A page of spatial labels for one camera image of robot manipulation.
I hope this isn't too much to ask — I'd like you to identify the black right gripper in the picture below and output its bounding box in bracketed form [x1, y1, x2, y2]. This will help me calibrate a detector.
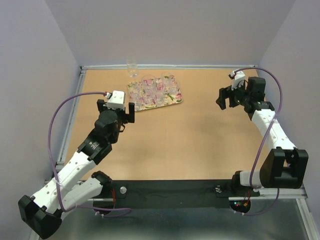
[215, 79, 251, 109]

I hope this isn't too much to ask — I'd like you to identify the small clear glass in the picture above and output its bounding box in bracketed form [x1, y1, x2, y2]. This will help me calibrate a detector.
[154, 91, 165, 106]

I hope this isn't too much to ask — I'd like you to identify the tall clear glass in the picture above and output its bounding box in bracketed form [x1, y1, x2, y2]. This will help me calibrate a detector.
[126, 54, 139, 78]

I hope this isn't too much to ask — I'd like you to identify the clear faceted glass tumbler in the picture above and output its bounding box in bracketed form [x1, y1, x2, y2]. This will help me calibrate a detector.
[160, 72, 175, 86]

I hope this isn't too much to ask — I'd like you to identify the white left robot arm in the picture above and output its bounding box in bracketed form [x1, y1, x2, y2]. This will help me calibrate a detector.
[18, 99, 135, 240]

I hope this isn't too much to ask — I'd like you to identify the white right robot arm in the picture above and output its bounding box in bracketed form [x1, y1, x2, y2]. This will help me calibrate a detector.
[216, 72, 309, 195]

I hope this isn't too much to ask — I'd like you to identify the floral patterned tray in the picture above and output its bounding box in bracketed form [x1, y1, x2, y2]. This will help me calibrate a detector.
[127, 77, 183, 112]

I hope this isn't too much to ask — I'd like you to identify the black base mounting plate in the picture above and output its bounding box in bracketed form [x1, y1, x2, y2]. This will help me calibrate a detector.
[93, 179, 260, 209]

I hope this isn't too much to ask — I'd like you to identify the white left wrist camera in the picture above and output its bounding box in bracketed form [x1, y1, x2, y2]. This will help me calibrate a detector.
[107, 90, 125, 110]

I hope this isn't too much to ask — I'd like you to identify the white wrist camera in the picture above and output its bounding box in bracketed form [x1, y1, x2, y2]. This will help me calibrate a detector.
[107, 90, 125, 110]
[228, 70, 246, 91]

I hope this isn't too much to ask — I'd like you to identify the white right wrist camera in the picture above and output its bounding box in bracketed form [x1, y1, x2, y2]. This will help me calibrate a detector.
[228, 70, 246, 91]

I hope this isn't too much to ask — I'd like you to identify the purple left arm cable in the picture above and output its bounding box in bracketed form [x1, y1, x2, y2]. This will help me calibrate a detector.
[48, 91, 133, 218]

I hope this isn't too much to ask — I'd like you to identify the aluminium front frame rail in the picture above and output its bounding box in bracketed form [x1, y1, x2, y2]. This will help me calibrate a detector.
[39, 177, 307, 201]

